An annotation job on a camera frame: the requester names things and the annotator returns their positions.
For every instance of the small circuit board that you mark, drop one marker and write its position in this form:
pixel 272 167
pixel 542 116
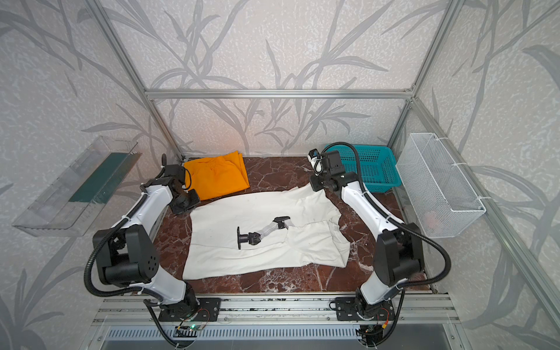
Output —
pixel 190 328

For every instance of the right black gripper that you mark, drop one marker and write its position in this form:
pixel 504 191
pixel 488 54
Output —
pixel 317 181

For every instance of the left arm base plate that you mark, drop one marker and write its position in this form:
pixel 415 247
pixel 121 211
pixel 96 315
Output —
pixel 197 309

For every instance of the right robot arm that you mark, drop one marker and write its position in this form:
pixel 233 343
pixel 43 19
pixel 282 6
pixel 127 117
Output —
pixel 398 252

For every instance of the teal plastic basket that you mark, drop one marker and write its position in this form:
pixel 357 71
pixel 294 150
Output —
pixel 377 163

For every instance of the white garment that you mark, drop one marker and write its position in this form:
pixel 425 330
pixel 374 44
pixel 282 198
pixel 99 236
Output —
pixel 265 230

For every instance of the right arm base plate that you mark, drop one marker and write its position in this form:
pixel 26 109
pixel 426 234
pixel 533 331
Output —
pixel 351 309

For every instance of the clear acrylic wall shelf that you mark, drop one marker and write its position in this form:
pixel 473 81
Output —
pixel 73 202

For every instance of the white wire mesh basket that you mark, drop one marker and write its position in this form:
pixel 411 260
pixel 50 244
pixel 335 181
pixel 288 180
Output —
pixel 434 181

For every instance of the orange drawstring shorts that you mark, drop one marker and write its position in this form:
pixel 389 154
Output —
pixel 217 177

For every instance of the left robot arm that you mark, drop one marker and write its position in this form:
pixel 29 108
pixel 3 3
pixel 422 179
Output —
pixel 124 257

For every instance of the pink object in wire basket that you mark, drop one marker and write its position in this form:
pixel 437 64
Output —
pixel 432 221

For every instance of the aluminium mounting rail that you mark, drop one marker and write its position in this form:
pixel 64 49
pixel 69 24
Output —
pixel 278 309

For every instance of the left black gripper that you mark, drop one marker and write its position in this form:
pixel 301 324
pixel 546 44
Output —
pixel 181 203

